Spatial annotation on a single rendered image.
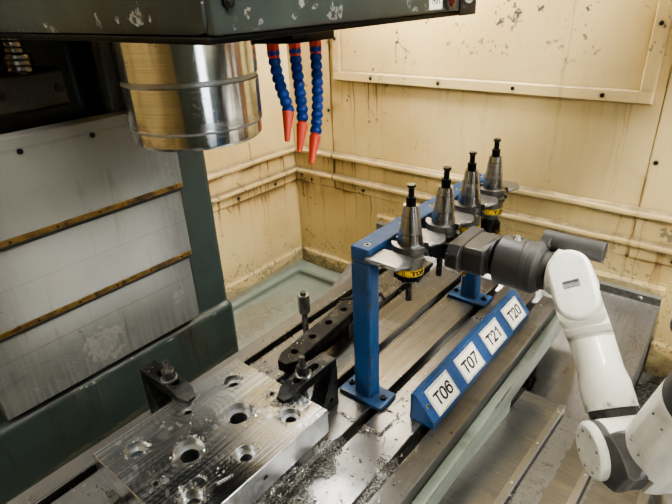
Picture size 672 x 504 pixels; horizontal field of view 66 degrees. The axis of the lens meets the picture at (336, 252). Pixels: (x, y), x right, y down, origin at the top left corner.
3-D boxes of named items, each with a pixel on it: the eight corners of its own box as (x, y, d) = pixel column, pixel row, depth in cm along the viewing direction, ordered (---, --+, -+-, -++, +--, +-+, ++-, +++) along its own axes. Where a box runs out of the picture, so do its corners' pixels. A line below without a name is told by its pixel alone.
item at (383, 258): (418, 262, 85) (418, 258, 84) (401, 275, 81) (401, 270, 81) (383, 251, 89) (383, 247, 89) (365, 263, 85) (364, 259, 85)
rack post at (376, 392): (396, 397, 101) (398, 261, 88) (380, 413, 97) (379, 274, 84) (355, 377, 107) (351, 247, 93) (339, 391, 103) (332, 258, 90)
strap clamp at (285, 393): (339, 403, 100) (335, 339, 93) (291, 445, 91) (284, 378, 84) (325, 395, 102) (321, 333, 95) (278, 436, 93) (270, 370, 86)
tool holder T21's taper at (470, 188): (466, 196, 106) (468, 164, 103) (485, 201, 103) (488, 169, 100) (453, 202, 103) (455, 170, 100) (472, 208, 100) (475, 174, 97)
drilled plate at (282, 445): (329, 431, 88) (327, 409, 86) (188, 564, 69) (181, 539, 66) (239, 378, 102) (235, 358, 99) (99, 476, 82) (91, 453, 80)
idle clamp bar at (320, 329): (363, 327, 122) (362, 304, 119) (294, 392, 103) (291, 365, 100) (345, 321, 125) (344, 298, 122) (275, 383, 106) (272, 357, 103)
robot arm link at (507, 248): (477, 211, 97) (541, 225, 90) (473, 256, 101) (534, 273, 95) (444, 234, 89) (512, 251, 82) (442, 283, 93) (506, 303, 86)
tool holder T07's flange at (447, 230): (441, 223, 100) (442, 211, 99) (465, 233, 96) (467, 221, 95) (418, 232, 97) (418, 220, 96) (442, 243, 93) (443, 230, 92)
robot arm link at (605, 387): (616, 341, 83) (657, 471, 76) (553, 348, 83) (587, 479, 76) (651, 324, 73) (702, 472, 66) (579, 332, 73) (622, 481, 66)
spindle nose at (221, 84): (228, 116, 75) (216, 25, 69) (288, 135, 63) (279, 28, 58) (115, 136, 66) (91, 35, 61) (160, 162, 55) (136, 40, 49)
